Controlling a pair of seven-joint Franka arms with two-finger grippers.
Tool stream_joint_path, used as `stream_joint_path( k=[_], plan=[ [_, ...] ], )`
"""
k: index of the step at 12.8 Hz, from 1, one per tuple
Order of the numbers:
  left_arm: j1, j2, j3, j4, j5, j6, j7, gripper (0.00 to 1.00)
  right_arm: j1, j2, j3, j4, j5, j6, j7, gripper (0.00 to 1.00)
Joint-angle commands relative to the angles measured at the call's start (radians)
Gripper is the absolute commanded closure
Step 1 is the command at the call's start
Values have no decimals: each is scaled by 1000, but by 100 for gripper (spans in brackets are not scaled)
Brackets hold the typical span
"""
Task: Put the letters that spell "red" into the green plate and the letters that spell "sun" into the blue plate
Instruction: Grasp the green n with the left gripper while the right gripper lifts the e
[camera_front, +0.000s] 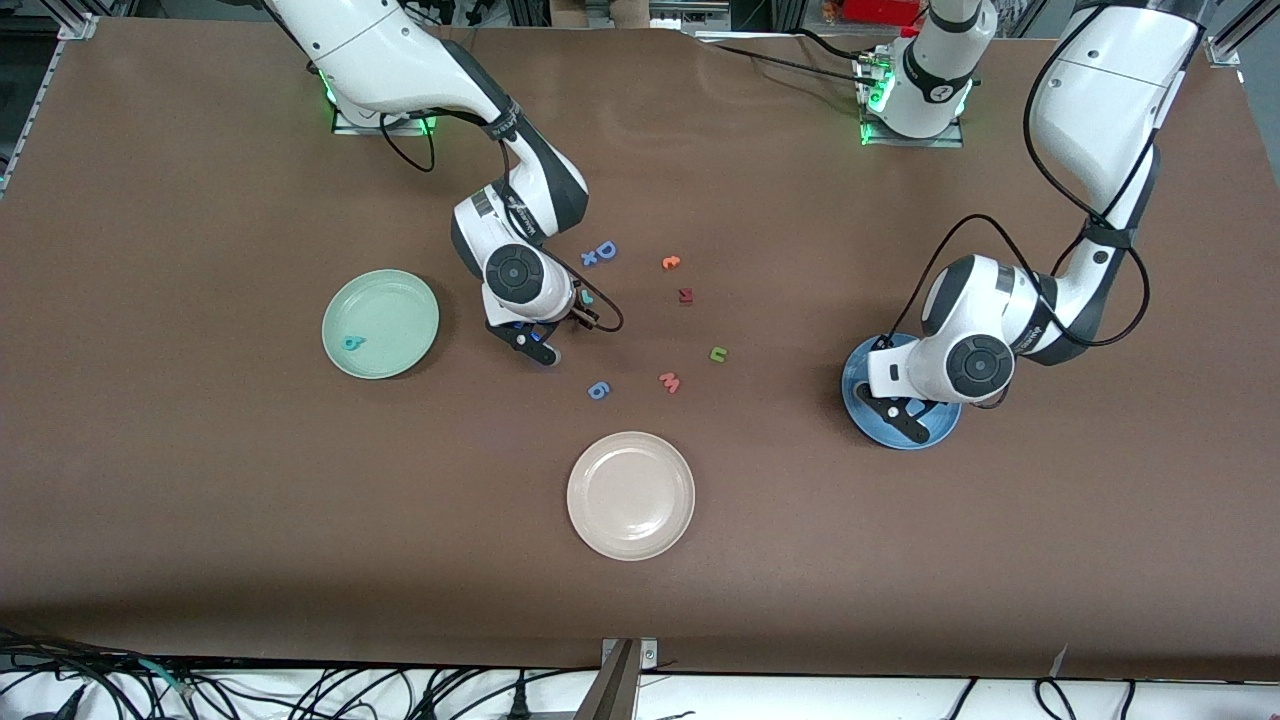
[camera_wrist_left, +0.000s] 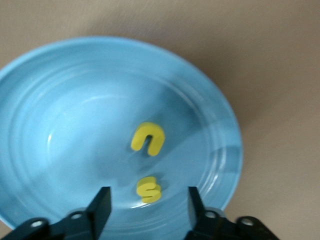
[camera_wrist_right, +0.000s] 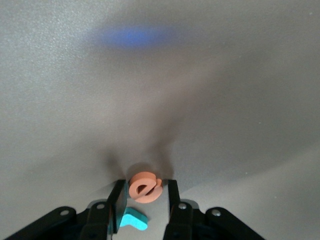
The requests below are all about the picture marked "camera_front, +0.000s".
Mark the beige plate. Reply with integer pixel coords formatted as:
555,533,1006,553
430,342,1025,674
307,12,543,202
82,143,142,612
566,431,697,562

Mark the pale green plate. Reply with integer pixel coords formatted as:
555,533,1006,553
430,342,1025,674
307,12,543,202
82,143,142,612
321,269,441,381

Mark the blue plate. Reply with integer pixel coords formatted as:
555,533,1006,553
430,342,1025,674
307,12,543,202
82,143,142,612
841,333,964,451

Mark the red box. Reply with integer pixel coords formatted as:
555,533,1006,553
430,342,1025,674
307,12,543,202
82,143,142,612
845,0,921,26

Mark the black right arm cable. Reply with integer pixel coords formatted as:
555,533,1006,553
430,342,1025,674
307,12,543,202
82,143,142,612
378,100,625,335

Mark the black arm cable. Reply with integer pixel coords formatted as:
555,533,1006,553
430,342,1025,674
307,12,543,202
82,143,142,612
885,0,1151,351
378,100,625,335

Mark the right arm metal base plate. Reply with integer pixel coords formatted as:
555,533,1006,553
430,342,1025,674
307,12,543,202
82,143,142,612
332,105,442,136

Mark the grey metal frame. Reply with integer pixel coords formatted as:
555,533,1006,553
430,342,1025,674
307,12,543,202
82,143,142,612
583,0,733,31

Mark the long black table cable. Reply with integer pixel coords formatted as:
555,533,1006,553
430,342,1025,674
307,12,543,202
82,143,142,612
700,40,879,86

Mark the grey metal bracket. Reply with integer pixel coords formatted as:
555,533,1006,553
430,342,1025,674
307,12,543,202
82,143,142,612
601,638,660,673

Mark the short black table cable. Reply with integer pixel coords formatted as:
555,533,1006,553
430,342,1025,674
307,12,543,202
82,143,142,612
790,28,886,63

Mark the dark metal post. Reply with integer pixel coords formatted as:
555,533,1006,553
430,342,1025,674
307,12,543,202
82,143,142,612
574,640,641,720

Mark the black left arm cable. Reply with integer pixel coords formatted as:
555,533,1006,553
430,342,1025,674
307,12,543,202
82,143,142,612
885,0,1151,351

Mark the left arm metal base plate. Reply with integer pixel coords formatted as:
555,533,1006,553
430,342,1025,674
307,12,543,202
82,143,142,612
858,55,966,149

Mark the teal cable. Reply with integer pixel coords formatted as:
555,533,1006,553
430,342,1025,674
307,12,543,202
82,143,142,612
135,658,196,699

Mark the aluminium frame rail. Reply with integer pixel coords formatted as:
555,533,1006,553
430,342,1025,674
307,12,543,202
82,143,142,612
1205,0,1280,86
0,12,101,196

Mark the looped black cable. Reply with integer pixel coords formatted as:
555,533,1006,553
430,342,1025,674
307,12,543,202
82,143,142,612
1035,678,1079,720

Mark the black cable bundle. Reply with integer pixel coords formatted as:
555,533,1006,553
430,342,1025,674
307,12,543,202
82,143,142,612
0,628,601,720

